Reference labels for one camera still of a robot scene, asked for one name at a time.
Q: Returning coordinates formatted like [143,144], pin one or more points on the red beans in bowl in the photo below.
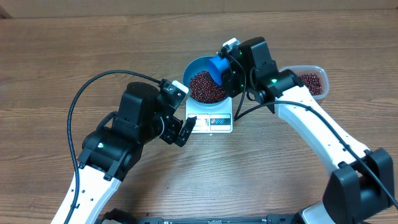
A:
[205,90]

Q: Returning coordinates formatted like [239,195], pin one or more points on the clear container of red beans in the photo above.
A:
[314,78]

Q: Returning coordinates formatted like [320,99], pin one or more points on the white digital kitchen scale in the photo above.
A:
[215,118]

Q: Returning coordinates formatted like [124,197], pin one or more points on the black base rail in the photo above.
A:
[117,216]

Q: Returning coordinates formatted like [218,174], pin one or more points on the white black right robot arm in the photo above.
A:
[361,181]

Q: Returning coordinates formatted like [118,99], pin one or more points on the blue plastic scoop cup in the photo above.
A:
[216,67]

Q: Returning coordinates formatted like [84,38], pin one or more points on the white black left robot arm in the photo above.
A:
[108,153]

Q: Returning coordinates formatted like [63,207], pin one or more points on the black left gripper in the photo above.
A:
[170,134]

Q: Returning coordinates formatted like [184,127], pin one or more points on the teal metal bowl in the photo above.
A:
[191,70]

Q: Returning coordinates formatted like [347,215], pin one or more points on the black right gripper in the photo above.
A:
[232,89]

